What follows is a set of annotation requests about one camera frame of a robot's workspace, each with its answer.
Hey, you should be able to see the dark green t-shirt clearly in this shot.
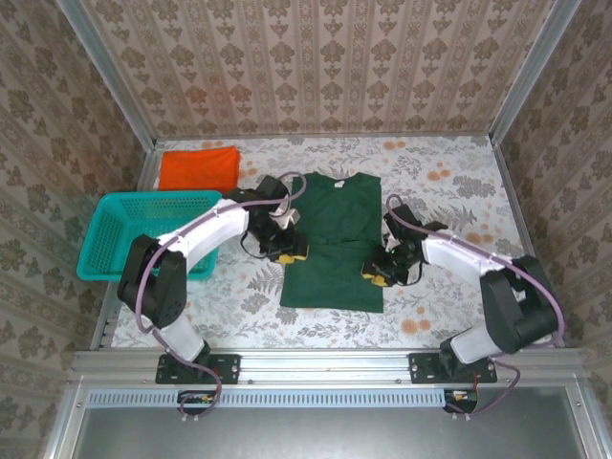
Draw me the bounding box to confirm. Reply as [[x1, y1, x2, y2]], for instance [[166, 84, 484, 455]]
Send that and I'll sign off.
[[279, 172, 385, 315]]

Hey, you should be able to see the folded orange t-shirt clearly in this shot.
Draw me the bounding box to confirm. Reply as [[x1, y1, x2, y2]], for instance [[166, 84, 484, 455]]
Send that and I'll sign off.
[[157, 145, 241, 192]]

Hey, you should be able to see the floral patterned table cover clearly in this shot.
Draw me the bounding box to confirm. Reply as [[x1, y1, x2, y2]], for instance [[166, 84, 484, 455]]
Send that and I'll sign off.
[[110, 135, 565, 350]]

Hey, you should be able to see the teal plastic basket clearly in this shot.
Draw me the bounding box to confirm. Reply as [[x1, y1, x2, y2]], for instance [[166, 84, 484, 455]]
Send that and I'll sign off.
[[76, 189, 224, 283]]

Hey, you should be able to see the grey metal sheet panel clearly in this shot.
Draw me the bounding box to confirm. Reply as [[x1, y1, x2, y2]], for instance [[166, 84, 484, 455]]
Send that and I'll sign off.
[[42, 386, 612, 459]]

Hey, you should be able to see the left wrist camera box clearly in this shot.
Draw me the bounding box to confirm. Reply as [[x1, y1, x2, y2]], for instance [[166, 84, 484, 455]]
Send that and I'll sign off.
[[270, 208, 301, 233]]

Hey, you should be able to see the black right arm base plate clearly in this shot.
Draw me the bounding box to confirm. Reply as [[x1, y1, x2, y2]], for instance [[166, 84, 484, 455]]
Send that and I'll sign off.
[[408, 352, 498, 385]]

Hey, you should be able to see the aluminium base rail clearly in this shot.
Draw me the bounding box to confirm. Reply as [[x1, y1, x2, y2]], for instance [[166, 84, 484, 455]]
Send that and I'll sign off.
[[71, 348, 587, 384]]

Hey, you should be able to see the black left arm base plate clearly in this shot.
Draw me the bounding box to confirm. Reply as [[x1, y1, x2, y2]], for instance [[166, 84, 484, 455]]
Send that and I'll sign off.
[[155, 352, 241, 385]]

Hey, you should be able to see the slotted grey cable duct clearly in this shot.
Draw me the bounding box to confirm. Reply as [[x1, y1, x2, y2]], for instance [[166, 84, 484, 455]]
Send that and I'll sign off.
[[88, 387, 448, 409]]

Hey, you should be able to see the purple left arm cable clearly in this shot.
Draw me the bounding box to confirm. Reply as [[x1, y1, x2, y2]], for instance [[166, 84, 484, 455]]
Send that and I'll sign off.
[[136, 172, 308, 423]]

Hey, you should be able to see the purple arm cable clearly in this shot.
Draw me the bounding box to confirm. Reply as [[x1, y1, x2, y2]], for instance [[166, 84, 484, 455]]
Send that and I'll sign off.
[[384, 193, 566, 423], [136, 172, 308, 423]]

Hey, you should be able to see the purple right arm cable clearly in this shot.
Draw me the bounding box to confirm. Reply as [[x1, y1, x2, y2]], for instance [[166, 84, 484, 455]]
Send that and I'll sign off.
[[384, 193, 566, 423]]

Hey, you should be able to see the aluminium frame post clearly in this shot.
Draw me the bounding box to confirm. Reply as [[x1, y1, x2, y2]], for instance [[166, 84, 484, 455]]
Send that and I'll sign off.
[[490, 0, 582, 144], [55, 0, 159, 150]]

